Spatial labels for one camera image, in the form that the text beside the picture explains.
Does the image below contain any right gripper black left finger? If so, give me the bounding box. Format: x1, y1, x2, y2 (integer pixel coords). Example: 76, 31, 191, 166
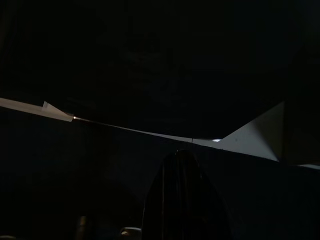
141, 149, 185, 240

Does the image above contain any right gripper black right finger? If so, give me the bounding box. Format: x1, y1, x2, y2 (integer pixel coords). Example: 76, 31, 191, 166
183, 149, 234, 240

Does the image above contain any beige masking tape strip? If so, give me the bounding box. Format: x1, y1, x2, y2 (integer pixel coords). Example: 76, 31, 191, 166
0, 97, 76, 123

